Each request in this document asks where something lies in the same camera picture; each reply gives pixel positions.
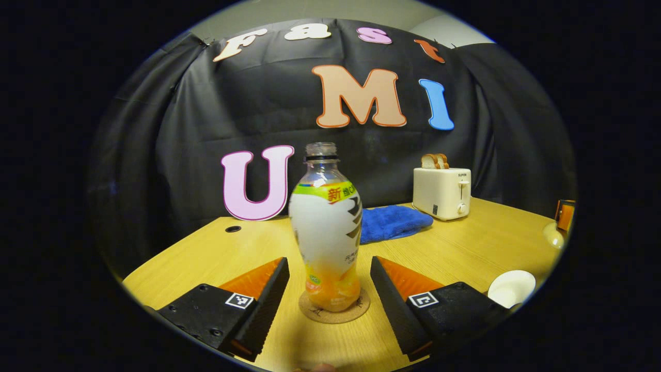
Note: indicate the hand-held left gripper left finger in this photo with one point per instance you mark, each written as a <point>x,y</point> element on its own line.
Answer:
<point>263,310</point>

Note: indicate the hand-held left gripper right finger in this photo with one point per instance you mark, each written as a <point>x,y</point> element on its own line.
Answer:
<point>395,310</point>

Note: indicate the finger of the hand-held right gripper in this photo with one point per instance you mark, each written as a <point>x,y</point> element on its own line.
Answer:
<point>565,214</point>

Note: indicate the white teacup lid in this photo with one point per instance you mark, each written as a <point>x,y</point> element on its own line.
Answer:
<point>553,236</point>

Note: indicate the round cork coaster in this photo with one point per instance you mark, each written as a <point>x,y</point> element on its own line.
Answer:
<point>356,310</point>

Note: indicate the white ceramic teacup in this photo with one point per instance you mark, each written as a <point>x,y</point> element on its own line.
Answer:
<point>511,287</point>

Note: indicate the clear water bottle orange label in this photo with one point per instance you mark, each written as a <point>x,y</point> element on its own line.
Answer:
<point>323,232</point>

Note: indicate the blue folded towel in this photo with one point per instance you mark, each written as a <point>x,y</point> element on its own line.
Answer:
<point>392,222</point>

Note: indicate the cream toaster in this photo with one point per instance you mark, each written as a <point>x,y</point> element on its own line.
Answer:
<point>439,194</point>

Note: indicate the toast slice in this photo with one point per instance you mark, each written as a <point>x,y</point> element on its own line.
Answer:
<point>445,160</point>
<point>429,161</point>

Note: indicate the black backdrop cloth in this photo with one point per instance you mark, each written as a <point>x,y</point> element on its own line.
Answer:
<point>196,113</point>

